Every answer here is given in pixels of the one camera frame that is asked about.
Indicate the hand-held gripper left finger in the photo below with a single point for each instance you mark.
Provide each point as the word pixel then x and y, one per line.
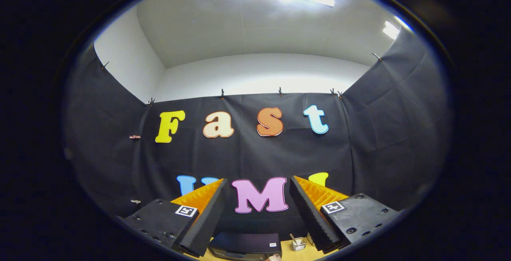
pixel 211 217

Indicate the small ceiling light panel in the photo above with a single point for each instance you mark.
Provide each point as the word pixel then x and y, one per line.
pixel 391 30

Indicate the row of black cloth clips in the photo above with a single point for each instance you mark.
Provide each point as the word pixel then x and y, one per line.
pixel 222 93

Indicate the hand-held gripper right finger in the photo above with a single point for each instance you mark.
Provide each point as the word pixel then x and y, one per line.
pixel 309 217

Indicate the black toaster oven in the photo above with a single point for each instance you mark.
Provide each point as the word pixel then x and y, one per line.
pixel 243 241

